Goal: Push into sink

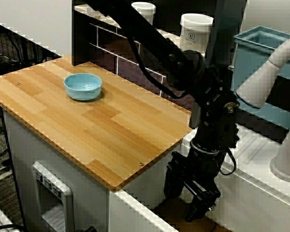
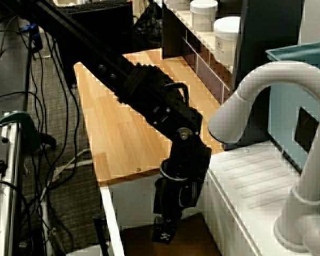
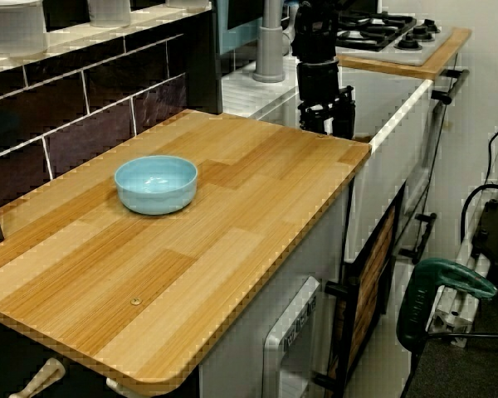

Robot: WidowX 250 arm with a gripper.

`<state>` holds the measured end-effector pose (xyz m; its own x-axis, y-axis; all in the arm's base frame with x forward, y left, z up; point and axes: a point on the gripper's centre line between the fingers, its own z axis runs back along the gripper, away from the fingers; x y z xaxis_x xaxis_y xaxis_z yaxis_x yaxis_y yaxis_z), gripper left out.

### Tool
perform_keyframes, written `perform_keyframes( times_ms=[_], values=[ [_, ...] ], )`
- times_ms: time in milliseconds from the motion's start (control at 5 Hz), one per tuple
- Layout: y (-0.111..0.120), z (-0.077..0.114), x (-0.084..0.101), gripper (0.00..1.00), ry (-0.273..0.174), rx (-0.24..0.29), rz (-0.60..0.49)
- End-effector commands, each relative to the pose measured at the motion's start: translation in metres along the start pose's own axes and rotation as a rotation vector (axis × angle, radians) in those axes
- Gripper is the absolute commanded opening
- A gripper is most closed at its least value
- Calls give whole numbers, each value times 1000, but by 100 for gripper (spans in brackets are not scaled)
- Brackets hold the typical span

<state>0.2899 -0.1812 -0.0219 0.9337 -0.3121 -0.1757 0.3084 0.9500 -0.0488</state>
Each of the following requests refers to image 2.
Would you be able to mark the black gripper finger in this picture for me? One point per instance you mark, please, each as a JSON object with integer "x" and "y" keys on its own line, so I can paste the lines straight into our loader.
{"x": 164, "y": 234}
{"x": 159, "y": 220}

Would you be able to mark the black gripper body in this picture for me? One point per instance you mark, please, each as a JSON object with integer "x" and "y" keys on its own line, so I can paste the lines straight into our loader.
{"x": 181, "y": 184}

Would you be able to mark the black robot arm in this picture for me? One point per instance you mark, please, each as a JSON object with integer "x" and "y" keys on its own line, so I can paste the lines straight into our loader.
{"x": 96, "y": 57}

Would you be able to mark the white toy sink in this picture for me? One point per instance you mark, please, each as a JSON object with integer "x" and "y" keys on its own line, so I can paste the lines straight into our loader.
{"x": 245, "y": 181}

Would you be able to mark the grey toy faucet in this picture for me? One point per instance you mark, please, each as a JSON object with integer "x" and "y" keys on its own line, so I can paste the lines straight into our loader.
{"x": 312, "y": 149}

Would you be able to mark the white plastic jar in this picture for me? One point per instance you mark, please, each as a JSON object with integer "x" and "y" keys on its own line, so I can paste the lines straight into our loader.
{"x": 226, "y": 40}
{"x": 204, "y": 14}

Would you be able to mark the black mesh item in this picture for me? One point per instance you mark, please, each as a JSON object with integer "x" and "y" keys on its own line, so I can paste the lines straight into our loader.
{"x": 149, "y": 24}

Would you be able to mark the green clamp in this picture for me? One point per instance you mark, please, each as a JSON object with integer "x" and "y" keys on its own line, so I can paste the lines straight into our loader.
{"x": 18, "y": 120}

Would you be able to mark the blue connector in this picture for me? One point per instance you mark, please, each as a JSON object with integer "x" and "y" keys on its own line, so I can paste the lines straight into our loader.
{"x": 32, "y": 29}

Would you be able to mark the aluminium frame rail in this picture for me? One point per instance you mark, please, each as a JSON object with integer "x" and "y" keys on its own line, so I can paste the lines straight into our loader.
{"x": 8, "y": 186}

